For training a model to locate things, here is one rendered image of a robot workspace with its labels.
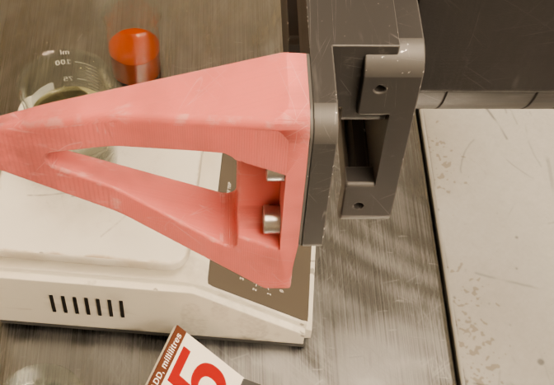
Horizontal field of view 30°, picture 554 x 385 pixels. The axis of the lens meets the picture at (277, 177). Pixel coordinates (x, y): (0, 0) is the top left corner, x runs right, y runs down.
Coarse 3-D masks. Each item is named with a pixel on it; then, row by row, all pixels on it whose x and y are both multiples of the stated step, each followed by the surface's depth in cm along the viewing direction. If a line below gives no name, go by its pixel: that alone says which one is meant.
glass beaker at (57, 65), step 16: (48, 48) 59; (64, 48) 59; (80, 48) 59; (32, 64) 59; (48, 64) 59; (64, 64) 60; (80, 64) 60; (96, 64) 59; (16, 80) 58; (32, 80) 59; (48, 80) 60; (64, 80) 61; (80, 80) 61; (96, 80) 60; (112, 80) 58; (32, 96) 60; (112, 160) 62
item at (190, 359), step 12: (180, 348) 62; (192, 348) 62; (180, 360) 62; (192, 360) 62; (204, 360) 63; (216, 360) 63; (168, 372) 61; (180, 372) 61; (192, 372) 62; (204, 372) 63; (216, 372) 63; (228, 372) 64; (168, 384) 61; (180, 384) 61; (192, 384) 62; (204, 384) 62; (216, 384) 63; (228, 384) 63
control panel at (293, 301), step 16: (224, 160) 67; (224, 176) 66; (224, 192) 65; (304, 256) 67; (224, 272) 62; (304, 272) 66; (224, 288) 62; (240, 288) 62; (256, 288) 63; (288, 288) 65; (304, 288) 65; (272, 304) 63; (288, 304) 64; (304, 304) 65; (304, 320) 64
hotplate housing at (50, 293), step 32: (0, 256) 61; (192, 256) 62; (0, 288) 62; (32, 288) 61; (64, 288) 61; (96, 288) 61; (128, 288) 61; (160, 288) 61; (192, 288) 61; (32, 320) 65; (64, 320) 64; (96, 320) 64; (128, 320) 64; (160, 320) 64; (192, 320) 63; (224, 320) 63; (256, 320) 63; (288, 320) 64
